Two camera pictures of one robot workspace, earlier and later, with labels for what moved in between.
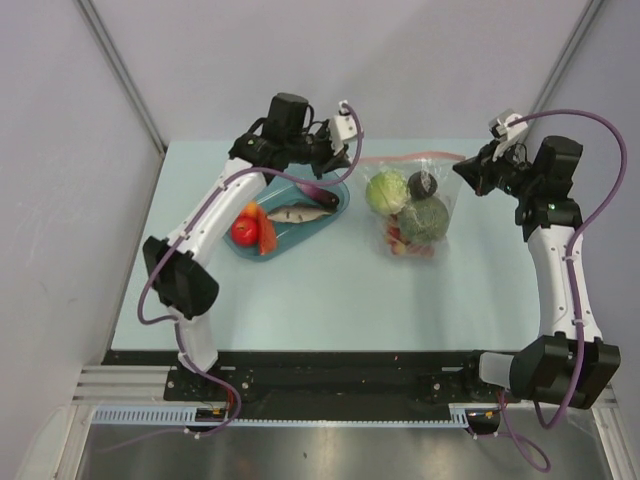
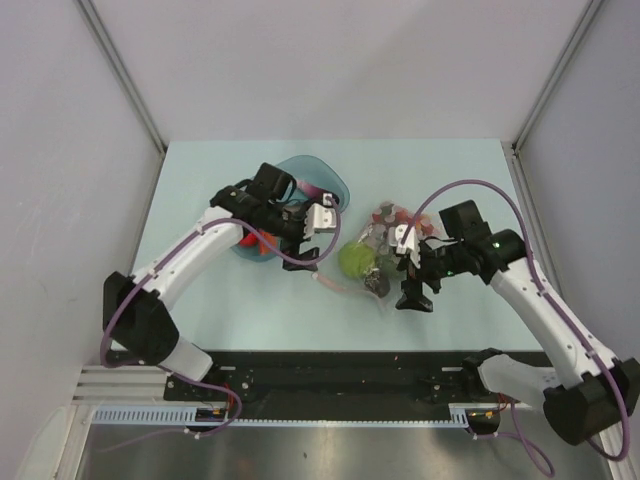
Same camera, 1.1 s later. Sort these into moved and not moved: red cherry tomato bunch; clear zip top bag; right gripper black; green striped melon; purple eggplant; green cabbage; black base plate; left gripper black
Moved: right gripper black; green cabbage; green striped melon; clear zip top bag; red cherry tomato bunch; left gripper black
Not moved: black base plate; purple eggplant
